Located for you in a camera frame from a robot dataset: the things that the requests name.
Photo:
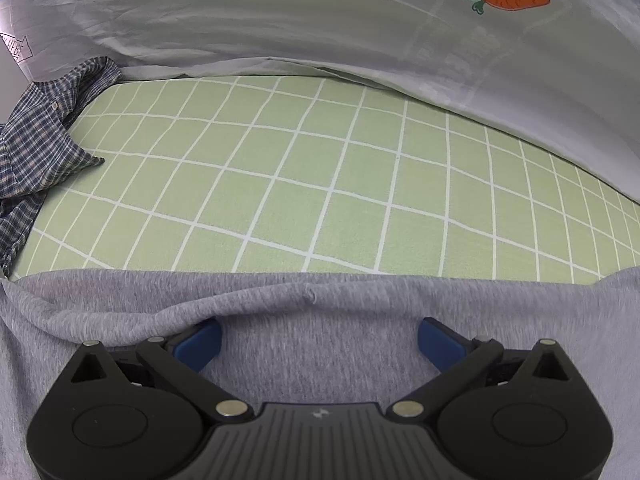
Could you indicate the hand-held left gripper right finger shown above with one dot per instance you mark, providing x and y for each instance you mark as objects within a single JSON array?
[{"x": 440, "y": 345}]

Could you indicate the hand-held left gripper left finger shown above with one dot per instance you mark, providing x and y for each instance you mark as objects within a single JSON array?
[{"x": 200, "y": 347}]

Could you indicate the grey shirt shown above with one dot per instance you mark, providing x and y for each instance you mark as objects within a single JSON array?
[{"x": 320, "y": 350}]

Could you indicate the blue plaid shirt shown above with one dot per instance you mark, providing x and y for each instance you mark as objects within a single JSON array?
[{"x": 35, "y": 135}]

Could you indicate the grey carrot printed sheet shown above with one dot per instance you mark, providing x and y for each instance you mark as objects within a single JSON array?
[{"x": 250, "y": 20}]

